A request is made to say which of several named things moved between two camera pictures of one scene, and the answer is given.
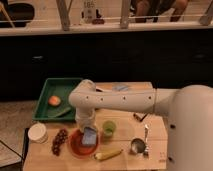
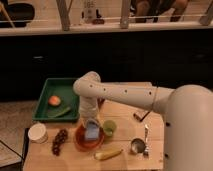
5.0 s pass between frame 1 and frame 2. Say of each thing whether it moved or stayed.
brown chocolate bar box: stayed
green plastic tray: stayed
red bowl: moved
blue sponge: moved
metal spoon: stayed
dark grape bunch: stayed
